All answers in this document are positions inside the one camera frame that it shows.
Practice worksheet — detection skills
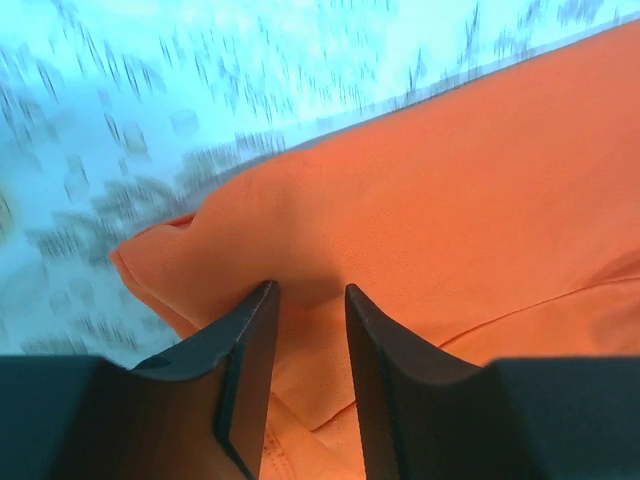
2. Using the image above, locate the floral patterned table mat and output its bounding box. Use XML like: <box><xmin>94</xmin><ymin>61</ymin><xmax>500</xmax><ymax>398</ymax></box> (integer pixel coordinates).
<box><xmin>1</xmin><ymin>1</ymin><xmax>639</xmax><ymax>365</ymax></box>

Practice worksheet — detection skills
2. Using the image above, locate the orange t shirt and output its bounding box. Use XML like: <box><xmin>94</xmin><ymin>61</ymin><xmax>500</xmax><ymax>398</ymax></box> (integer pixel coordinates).
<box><xmin>111</xmin><ymin>22</ymin><xmax>639</xmax><ymax>479</ymax></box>

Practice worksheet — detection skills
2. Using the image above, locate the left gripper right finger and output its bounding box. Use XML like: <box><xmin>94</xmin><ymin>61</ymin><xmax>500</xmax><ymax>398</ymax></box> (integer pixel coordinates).
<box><xmin>345</xmin><ymin>284</ymin><xmax>639</xmax><ymax>479</ymax></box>

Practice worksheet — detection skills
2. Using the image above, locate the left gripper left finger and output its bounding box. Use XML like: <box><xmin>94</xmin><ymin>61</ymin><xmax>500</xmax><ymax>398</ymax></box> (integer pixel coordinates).
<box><xmin>1</xmin><ymin>281</ymin><xmax>280</xmax><ymax>479</ymax></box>

